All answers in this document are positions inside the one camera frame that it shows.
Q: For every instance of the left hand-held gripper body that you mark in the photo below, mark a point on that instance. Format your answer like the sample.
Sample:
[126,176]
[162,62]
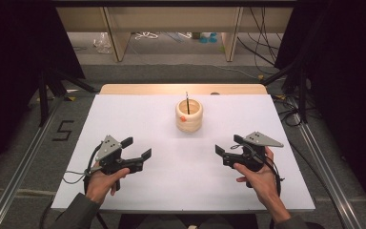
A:
[114,159]

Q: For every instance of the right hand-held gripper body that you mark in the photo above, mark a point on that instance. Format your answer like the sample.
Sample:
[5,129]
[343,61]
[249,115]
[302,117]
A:
[251,156]

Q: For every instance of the beige ribbed pen holder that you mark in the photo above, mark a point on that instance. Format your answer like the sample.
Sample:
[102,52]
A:
[189,120]

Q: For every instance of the thin black pen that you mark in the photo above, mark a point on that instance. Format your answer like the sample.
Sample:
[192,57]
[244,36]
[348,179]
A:
[187,103]

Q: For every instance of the person's left hand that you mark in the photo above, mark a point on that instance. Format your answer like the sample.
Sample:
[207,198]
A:
[99,185]

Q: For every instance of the person's right hand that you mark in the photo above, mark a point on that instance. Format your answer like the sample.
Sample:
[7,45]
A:
[260,186]

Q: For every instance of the black metal stand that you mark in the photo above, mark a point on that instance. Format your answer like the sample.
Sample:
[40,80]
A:
[302,95]
[43,101]

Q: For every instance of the clear plastic bag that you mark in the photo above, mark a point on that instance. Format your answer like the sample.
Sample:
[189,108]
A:
[102,43]

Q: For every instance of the blue plastic object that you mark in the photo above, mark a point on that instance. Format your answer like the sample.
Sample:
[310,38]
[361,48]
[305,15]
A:
[203,39]
[213,38]

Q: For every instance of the dark curtain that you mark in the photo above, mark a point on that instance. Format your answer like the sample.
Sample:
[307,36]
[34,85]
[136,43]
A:
[12,63]
[346,79]

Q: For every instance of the aluminium rail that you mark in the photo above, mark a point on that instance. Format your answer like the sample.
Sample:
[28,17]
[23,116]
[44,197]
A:
[327,178]
[16,184]

